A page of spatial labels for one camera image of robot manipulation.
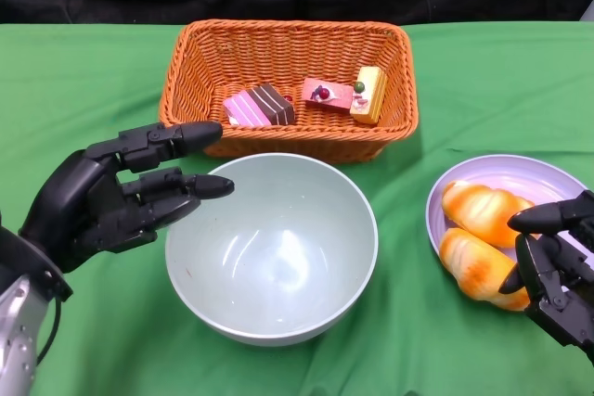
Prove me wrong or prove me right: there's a lavender round plate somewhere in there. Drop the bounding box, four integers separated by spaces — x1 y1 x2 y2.
425 154 589 314

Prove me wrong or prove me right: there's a grey round bowl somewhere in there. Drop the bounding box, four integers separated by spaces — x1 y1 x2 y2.
164 152 380 348

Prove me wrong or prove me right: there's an orange striped long bread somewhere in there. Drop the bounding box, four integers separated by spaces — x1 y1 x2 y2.
438 227 530 313

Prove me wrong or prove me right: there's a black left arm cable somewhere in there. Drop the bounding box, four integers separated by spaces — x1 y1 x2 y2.
35 298 64 365

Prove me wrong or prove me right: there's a yellow toy cake slice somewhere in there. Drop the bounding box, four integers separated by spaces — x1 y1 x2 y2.
348 66 389 126

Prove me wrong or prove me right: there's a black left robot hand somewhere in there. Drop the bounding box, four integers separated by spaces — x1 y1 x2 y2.
18 121 236 275

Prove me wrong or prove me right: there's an orange ring-shaped bread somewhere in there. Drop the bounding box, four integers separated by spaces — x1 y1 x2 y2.
441 180 535 249

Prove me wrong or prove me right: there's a brown striped toy cake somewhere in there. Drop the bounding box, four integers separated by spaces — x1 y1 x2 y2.
245 83 296 126

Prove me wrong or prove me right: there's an orange wicker basket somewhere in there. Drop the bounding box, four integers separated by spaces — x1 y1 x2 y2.
158 19 420 165

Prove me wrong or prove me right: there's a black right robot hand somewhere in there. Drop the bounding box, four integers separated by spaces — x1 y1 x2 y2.
498 189 594 361

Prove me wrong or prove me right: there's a green tablecloth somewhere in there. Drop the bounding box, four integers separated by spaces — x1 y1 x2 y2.
0 20 594 396

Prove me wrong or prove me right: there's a salmon pink toy cake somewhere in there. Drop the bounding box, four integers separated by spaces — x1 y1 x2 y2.
302 76 356 114

